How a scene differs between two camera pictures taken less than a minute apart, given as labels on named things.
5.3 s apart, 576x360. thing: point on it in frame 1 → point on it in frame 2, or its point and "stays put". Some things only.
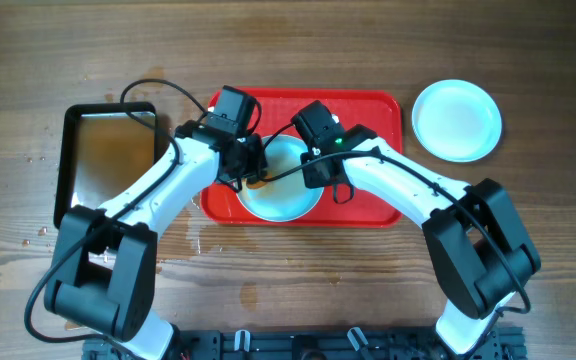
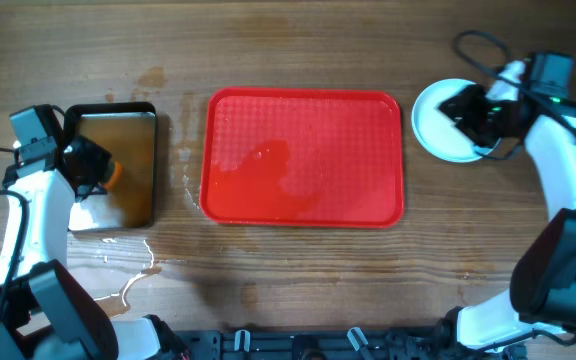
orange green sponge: [256, 184] → [116, 175]
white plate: [283, 199] → [436, 131]
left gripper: [258, 161] → [103, 158]
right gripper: [312, 177] → [469, 102]
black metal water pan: [104, 148] stays put
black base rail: [317, 344] stays put
